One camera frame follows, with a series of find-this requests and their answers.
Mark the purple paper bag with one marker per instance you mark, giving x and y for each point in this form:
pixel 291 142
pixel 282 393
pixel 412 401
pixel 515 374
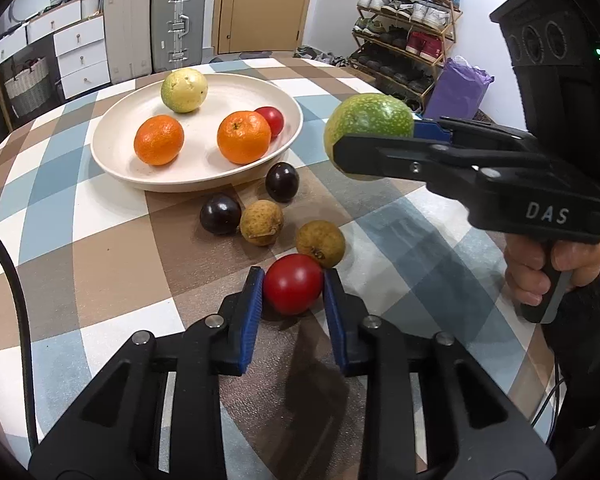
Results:
pixel 455 90

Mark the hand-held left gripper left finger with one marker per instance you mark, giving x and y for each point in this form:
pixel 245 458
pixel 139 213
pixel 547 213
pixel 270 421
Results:
pixel 250 315

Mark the white drawer cabinet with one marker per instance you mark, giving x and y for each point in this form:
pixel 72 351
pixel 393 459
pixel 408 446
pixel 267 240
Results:
pixel 82 55

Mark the person's right hand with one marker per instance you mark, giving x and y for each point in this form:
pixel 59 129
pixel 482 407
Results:
pixel 522 270

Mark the cream round plate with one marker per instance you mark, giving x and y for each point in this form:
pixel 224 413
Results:
pixel 200 125

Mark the white desk with drawers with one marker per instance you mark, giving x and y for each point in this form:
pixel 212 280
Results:
pixel 30 35

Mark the wooden door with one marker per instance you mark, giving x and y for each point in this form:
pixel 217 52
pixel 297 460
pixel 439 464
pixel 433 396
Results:
pixel 260 5

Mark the orange mandarin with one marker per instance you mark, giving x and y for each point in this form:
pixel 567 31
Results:
pixel 159 140
pixel 243 137

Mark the pile of shoes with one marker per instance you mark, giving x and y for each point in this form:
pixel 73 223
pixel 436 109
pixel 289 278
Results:
pixel 320 55

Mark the green speckled round fruit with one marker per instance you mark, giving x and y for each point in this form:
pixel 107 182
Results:
pixel 370 115

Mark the dark purple plum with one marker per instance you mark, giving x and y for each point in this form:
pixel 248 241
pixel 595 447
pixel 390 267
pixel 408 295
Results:
pixel 220 214
pixel 282 181

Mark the red tomato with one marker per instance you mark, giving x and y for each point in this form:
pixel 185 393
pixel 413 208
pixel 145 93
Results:
pixel 272 119
pixel 293 283

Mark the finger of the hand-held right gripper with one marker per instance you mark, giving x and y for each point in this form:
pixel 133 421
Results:
pixel 390 160
pixel 475 137

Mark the beige suitcase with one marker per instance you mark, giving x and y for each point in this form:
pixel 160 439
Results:
pixel 127 30

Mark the silver suitcase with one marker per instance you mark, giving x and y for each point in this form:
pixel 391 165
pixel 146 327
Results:
pixel 177 20

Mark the yellow speckled round fruit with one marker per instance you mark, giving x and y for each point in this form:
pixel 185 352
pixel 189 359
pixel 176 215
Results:
pixel 184 91

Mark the brown longan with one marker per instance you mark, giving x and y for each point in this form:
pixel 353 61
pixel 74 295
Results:
pixel 320 243
pixel 261 222

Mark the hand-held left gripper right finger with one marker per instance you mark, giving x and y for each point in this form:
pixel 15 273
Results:
pixel 336 315

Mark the woven laundry basket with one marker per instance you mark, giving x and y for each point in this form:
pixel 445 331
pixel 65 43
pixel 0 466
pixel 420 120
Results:
pixel 27 85

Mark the person's right forearm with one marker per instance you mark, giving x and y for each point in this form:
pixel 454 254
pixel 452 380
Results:
pixel 595 335

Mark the wooden shoe rack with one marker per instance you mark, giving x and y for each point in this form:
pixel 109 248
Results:
pixel 405 40

